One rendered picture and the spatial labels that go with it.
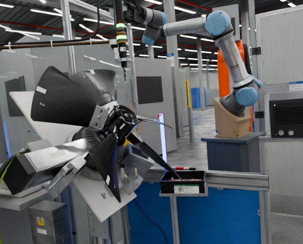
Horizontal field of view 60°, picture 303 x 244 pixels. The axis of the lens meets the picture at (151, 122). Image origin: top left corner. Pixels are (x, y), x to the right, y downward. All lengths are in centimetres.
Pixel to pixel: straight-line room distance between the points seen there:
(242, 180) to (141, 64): 422
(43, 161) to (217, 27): 103
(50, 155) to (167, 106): 498
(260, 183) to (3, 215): 134
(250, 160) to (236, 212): 32
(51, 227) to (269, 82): 227
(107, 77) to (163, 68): 456
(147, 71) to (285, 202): 360
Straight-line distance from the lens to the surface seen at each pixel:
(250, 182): 144
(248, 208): 151
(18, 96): 131
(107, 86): 125
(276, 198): 301
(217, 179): 147
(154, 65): 562
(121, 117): 104
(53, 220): 126
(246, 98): 151
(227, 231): 159
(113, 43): 120
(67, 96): 102
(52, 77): 103
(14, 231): 172
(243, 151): 162
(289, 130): 133
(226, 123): 167
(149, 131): 540
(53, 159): 95
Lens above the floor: 128
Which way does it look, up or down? 5 degrees down
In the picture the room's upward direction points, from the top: 5 degrees counter-clockwise
